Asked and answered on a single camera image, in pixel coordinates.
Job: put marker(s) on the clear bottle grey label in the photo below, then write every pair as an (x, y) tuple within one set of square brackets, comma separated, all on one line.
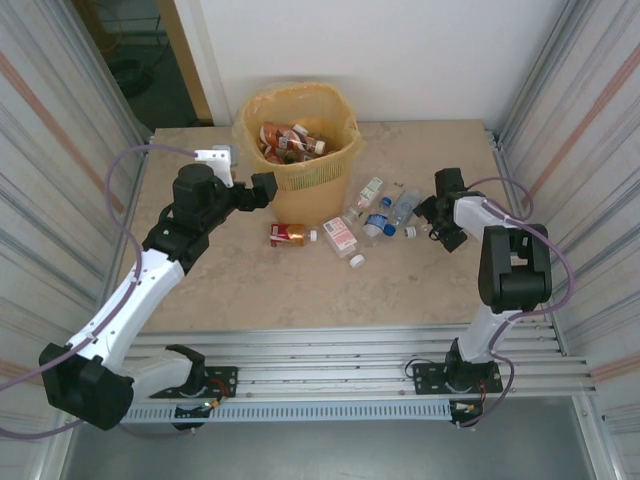
[(406, 202)]

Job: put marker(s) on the crushed clear bottle white cap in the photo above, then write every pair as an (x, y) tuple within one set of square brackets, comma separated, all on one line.
[(410, 231)]

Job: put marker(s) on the amber tea bottle red label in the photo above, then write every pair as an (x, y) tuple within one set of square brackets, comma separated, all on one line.
[(290, 235)]

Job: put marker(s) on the clear water bottle blue label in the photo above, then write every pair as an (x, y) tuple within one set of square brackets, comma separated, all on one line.
[(375, 221)]

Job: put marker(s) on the small bottle green white label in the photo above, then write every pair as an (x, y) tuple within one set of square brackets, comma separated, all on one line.
[(372, 189)]

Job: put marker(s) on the small clear crushed bottle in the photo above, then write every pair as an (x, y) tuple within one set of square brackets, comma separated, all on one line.
[(351, 215)]

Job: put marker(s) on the square bottle pink label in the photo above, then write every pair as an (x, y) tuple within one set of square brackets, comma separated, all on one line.
[(337, 232)]

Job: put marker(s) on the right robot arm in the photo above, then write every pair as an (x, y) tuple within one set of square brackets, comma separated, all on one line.
[(515, 270)]

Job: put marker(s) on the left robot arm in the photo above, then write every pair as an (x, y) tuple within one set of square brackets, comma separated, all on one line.
[(130, 295)]

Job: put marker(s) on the yellow plastic bin liner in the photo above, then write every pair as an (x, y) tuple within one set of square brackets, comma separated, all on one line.
[(245, 145)]

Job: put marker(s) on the orange plastic waste bin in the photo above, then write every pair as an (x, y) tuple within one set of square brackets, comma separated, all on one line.
[(310, 200)]

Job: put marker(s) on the dark coiled object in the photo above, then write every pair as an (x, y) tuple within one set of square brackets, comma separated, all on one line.
[(131, 75)]

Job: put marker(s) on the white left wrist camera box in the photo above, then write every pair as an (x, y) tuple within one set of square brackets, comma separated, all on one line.
[(215, 157)]

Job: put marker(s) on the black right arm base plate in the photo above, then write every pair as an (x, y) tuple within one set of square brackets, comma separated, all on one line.
[(425, 375)]

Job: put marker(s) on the wooden door frame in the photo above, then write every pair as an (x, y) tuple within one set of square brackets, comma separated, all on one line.
[(186, 60)]

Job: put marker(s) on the aluminium rail frame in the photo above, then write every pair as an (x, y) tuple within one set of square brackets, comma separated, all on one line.
[(325, 350)]

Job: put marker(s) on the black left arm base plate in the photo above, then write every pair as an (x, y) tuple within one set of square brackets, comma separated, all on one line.
[(225, 375)]

